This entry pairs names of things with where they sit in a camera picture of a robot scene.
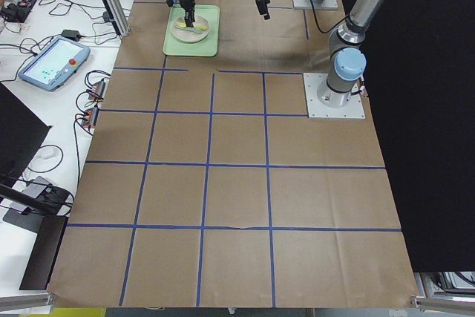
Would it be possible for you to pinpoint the yellow plastic fork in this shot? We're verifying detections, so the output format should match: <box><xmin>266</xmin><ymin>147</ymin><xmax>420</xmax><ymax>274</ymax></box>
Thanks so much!
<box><xmin>175</xmin><ymin>23</ymin><xmax>208</xmax><ymax>33</ymax></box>

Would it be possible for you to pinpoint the white round plate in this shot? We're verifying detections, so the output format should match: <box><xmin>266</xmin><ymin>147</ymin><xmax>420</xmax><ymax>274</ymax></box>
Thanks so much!
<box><xmin>171</xmin><ymin>16</ymin><xmax>210</xmax><ymax>43</ymax></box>

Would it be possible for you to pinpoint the light green plastic spoon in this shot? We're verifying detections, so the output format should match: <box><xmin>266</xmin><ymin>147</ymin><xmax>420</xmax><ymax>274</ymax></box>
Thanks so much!
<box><xmin>182</xmin><ymin>27</ymin><xmax>208</xmax><ymax>35</ymax></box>

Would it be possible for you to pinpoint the green plastic tray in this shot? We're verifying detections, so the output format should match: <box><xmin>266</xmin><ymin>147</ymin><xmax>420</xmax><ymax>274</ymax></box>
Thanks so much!
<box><xmin>163</xmin><ymin>5</ymin><xmax>220</xmax><ymax>57</ymax></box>

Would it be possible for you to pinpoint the black power adapter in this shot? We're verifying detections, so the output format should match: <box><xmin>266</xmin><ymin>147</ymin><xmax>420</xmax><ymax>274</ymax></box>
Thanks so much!
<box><xmin>61</xmin><ymin>29</ymin><xmax>82</xmax><ymax>42</ymax></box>

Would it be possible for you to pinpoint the near teach pendant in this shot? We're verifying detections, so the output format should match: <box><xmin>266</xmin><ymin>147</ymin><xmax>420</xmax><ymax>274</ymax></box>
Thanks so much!
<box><xmin>19</xmin><ymin>36</ymin><xmax>91</xmax><ymax>91</ymax></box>

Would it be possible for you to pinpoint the brown paper table cover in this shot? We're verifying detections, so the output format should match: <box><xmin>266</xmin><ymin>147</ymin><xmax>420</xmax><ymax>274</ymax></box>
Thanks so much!
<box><xmin>48</xmin><ymin>0</ymin><xmax>417</xmax><ymax>308</ymax></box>

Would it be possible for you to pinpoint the black monitor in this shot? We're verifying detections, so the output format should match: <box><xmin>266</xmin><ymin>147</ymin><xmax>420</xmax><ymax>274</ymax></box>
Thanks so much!
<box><xmin>0</xmin><ymin>81</ymin><xmax>66</xmax><ymax>218</ymax></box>

